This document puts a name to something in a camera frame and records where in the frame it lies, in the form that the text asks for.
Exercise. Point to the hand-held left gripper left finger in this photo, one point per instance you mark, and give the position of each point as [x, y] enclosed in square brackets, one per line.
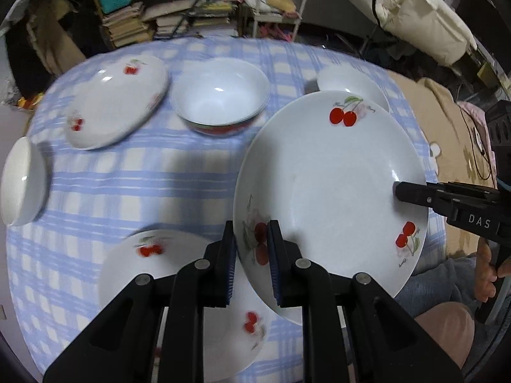
[228, 263]

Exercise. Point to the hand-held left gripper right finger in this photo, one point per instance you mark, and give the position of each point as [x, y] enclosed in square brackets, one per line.
[275, 263]

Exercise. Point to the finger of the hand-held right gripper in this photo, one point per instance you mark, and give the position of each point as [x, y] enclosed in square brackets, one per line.
[415, 192]

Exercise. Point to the large cherry print plate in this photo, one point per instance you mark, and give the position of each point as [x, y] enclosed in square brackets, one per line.
[331, 175]

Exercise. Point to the person's right hand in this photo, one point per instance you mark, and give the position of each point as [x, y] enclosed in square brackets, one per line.
[485, 271]

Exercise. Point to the beige bear print blanket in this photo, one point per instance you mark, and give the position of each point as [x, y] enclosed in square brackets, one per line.
[443, 127]

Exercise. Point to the grey shorts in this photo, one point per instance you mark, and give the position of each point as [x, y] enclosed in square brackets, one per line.
[443, 283]

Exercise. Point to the pink cloth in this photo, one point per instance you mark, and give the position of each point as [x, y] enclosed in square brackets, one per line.
[477, 123]

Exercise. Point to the person's bare knee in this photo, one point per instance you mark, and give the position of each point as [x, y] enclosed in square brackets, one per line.
[443, 335]

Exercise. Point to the blue checked blanket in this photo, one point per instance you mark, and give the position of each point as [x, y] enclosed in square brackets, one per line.
[131, 183]

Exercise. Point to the small white plate far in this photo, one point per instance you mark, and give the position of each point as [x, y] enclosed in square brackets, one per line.
[347, 81]

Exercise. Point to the white bowl with red band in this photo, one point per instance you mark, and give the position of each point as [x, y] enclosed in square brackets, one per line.
[219, 91]

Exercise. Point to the cream puffy jacket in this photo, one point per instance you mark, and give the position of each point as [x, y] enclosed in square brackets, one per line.
[419, 12]

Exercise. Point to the white metal cart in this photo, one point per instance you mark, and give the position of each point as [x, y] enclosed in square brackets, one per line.
[305, 0]

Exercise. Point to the plain white bowl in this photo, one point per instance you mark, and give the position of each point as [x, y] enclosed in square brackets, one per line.
[20, 183]

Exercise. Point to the tan paper envelope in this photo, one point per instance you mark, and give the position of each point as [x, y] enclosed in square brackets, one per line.
[281, 0]

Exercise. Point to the yellow snack packet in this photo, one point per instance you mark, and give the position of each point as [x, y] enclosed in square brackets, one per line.
[31, 101]

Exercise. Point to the stack of old books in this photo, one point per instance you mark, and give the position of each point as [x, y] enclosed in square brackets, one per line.
[135, 24]

